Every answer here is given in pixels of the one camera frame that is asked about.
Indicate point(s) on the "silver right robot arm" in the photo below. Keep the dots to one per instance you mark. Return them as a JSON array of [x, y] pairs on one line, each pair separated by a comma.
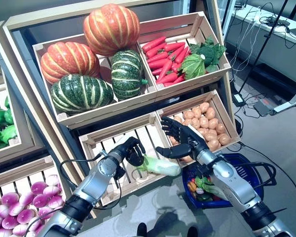
[[232, 180]]

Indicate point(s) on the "white toy garlic bulb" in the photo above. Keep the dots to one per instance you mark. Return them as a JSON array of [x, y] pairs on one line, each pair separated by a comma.
[[199, 190]]

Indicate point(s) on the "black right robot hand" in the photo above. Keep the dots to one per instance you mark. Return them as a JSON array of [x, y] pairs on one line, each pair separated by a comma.
[[190, 140]]

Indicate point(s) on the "black hub box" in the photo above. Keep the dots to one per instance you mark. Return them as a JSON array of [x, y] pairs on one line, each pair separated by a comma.
[[278, 22]]

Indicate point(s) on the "dark green toy cucumber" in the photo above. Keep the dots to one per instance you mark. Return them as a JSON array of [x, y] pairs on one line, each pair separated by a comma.
[[204, 197]]

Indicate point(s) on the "device with red display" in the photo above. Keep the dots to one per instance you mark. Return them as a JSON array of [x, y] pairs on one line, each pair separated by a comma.
[[267, 101]]

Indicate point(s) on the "dark green leafy bunch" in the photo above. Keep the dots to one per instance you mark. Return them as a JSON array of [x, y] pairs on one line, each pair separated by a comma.
[[212, 51]]

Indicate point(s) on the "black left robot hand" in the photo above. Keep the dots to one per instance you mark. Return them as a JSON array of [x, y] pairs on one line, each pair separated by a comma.
[[134, 151]]

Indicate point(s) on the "orange striped pumpkin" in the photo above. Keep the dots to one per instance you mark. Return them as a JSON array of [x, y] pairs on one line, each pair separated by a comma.
[[111, 29], [69, 61]]

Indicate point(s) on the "white office desk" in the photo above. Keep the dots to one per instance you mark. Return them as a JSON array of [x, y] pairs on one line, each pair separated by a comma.
[[281, 61]]

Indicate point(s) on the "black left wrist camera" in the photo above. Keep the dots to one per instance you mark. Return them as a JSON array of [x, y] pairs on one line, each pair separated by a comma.
[[119, 172]]

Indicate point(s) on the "wooden display shelf frame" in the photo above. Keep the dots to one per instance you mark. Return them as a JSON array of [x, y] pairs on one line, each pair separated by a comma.
[[19, 153], [51, 16]]

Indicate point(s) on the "napa cabbage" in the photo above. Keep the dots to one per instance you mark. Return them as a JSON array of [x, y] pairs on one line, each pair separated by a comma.
[[212, 188], [162, 166]]

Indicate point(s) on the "light green lettuce head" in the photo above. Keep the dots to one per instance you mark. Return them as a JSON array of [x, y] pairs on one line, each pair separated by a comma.
[[8, 133], [193, 66]]

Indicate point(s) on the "silver left robot leg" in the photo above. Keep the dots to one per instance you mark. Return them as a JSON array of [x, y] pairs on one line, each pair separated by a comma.
[[141, 229]]

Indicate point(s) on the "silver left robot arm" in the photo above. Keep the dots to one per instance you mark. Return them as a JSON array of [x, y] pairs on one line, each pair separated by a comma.
[[96, 177]]

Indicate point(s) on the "grey floor box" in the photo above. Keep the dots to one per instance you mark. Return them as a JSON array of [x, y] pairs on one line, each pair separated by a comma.
[[262, 108]]

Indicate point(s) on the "green striped pumpkin with stem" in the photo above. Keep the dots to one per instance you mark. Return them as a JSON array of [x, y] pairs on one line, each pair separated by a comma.
[[125, 74]]

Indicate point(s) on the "blue plastic shopping basket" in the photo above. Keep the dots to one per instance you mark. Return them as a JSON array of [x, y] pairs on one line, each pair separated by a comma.
[[246, 170]]

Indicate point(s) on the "orange toy fruit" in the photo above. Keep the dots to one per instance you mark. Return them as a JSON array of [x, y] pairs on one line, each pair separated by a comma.
[[192, 186]]

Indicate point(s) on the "round bright green toy vegetable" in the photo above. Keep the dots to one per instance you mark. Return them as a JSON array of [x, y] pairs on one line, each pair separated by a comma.
[[199, 181]]

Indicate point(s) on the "black metal stand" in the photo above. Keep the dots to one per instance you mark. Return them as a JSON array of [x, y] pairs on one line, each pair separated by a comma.
[[264, 45]]

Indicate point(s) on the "black power adapter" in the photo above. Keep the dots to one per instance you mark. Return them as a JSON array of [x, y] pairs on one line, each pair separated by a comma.
[[238, 98]]

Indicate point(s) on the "red-orange carrot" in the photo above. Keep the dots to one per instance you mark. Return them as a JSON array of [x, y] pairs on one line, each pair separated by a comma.
[[154, 44], [158, 57], [176, 51], [154, 50], [156, 71], [165, 70], [182, 54], [158, 64], [173, 46], [166, 77], [173, 80]]

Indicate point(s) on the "tan potato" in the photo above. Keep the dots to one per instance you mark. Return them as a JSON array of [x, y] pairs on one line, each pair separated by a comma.
[[224, 139], [204, 121], [195, 122], [213, 123], [196, 112], [187, 122], [220, 128], [208, 138], [213, 144], [178, 119], [188, 114], [210, 113], [186, 158], [204, 107], [212, 133], [202, 132]]

